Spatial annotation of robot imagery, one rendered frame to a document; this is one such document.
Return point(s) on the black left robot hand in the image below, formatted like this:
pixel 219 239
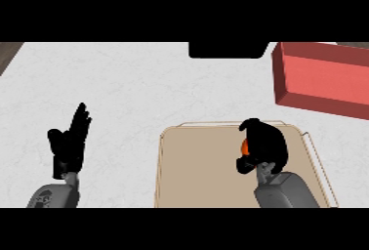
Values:
pixel 72 143

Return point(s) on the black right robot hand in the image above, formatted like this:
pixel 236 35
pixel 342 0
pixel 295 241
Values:
pixel 265 143

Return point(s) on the orange squash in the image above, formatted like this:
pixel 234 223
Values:
pixel 244 147

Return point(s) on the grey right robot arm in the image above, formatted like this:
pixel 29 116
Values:
pixel 283 190

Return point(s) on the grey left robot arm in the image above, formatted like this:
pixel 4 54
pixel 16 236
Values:
pixel 57 194

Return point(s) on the beige tray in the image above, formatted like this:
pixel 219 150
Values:
pixel 202 169

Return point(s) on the red cardboard box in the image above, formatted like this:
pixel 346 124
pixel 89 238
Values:
pixel 327 78

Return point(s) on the black appliance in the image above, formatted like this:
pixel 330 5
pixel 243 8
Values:
pixel 228 50

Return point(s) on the brown wooden strip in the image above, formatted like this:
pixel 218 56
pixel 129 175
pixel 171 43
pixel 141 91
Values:
pixel 10 53

